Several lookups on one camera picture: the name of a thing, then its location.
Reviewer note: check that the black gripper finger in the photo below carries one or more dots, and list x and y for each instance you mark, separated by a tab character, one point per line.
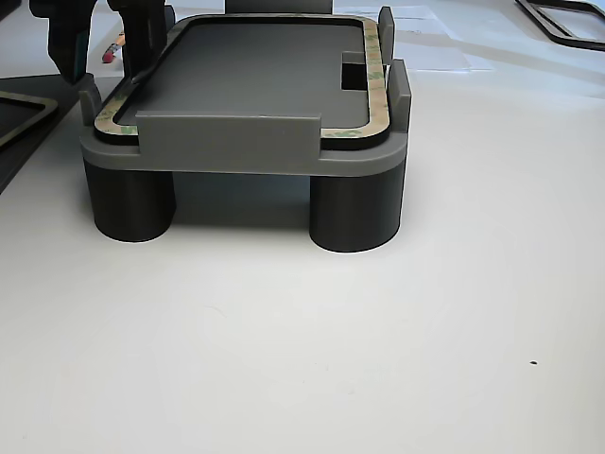
66	38
142	38

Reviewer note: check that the grey holder with dark legs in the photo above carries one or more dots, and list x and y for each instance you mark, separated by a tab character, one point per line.
236	137

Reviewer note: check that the yellow pencil with pink eraser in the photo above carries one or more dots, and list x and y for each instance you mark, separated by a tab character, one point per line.
112	51

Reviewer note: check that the dark grey flat mat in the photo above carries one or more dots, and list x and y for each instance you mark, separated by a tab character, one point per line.
28	85

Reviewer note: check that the black plain rectangular frame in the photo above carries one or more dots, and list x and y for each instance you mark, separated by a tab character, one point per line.
567	40

